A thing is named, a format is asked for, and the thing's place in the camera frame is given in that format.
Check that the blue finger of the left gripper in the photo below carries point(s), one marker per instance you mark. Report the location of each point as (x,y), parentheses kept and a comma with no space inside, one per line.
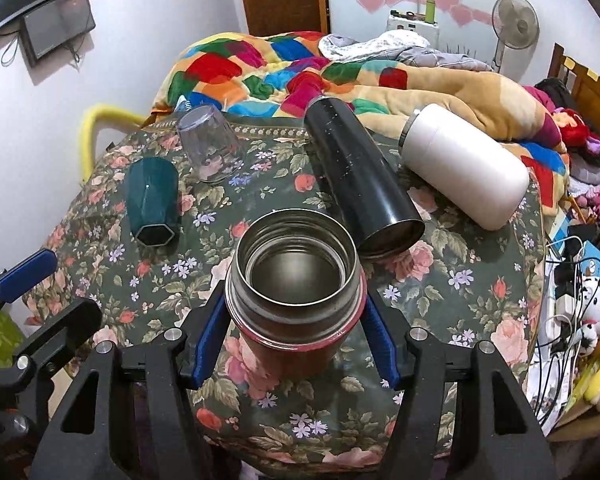
(51,347)
(25,275)

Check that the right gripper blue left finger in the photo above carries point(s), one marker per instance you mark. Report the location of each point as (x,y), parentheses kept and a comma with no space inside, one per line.
(127,413)

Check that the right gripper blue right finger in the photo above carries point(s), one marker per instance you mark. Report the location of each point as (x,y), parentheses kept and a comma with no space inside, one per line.
(496,435)

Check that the red thermos cup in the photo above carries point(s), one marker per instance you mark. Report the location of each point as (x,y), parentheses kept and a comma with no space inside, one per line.
(295,289)

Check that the dark green faceted cup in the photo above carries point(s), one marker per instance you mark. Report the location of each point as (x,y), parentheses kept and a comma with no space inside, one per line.
(151,201)

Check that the clear plastic cup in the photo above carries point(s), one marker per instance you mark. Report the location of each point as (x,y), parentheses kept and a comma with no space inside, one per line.
(210,144)

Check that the floral green tablecloth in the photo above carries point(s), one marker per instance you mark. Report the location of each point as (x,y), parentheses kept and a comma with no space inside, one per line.
(461,283)

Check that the white spotted plush dog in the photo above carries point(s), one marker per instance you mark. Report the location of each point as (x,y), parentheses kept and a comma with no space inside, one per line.
(588,333)

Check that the yellow padded bar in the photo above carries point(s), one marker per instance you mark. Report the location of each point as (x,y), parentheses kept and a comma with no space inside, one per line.
(102,116)

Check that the light blue box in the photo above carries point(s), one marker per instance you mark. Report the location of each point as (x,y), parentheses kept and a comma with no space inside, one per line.
(589,259)

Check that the black thermos bottle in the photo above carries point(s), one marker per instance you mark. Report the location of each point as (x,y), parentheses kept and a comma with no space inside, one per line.
(380,217)

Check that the white thermos bottle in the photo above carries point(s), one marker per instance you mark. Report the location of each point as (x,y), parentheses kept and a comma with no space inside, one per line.
(469,168)

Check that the red plush toy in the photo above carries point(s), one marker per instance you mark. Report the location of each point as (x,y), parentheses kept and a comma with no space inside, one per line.
(576,134)

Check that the colourful patchwork quilt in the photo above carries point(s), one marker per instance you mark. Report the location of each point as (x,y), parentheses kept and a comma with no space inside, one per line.
(278,76)

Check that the wooden bed headboard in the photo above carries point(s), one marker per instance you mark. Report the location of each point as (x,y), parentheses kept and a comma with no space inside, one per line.
(582,83)

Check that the grey white blanket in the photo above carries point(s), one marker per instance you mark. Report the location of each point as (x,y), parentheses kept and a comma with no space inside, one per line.
(398,45)

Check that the small white cabinet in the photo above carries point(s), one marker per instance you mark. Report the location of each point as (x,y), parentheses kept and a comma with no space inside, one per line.
(413,23)

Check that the standing electric fan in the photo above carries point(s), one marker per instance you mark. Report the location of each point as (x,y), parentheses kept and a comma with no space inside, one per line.
(516,27)

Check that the green bottle on cabinet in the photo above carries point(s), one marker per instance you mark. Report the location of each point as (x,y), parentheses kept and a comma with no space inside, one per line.
(430,12)

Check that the small black wall monitor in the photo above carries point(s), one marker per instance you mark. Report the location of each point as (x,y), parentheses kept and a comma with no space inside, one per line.
(54,24)

